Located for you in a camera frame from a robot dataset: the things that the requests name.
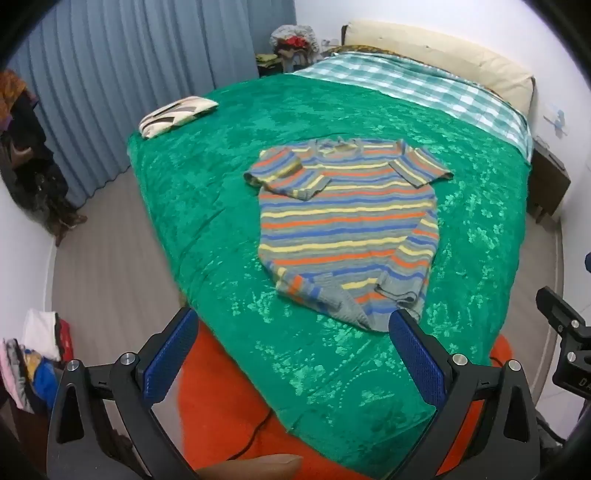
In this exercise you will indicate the green folded cloth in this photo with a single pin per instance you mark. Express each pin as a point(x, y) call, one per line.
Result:
point(268, 58)

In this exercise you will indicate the cream pillow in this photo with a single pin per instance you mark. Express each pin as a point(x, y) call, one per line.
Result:
point(461, 55)

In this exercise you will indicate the dark hanging clothes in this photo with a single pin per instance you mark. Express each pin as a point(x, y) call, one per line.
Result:
point(27, 161)

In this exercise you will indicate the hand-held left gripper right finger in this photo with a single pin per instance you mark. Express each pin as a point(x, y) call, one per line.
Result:
point(415, 360)

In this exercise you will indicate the brown bedside table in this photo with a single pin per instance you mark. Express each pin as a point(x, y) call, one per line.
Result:
point(549, 180)

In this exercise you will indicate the green floral blanket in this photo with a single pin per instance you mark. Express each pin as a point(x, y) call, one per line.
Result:
point(207, 207)

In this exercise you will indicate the folded cream patterned cloth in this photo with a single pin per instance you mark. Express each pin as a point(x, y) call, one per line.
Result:
point(178, 115)

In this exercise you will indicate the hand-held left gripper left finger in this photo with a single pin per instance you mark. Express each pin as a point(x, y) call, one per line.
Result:
point(168, 357)

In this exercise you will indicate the person's left hand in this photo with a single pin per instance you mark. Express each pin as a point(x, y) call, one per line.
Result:
point(249, 468)

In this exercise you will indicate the striped knit sweater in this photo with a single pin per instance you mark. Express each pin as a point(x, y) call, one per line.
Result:
point(346, 221)

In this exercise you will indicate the green checked bed sheet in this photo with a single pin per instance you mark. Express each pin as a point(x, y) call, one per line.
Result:
point(415, 83)

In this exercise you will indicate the patterned bed cloth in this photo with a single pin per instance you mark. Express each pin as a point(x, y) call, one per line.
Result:
point(364, 48)

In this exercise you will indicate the stack of folded clothes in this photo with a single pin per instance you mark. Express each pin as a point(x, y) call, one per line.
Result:
point(37, 360)

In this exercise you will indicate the orange rug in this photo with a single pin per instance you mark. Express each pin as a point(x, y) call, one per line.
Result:
point(207, 415)

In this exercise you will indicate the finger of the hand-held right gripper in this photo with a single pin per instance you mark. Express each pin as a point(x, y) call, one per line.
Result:
point(556, 307)
point(588, 262)

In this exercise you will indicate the blue curtain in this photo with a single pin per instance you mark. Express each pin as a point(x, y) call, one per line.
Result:
point(138, 69)

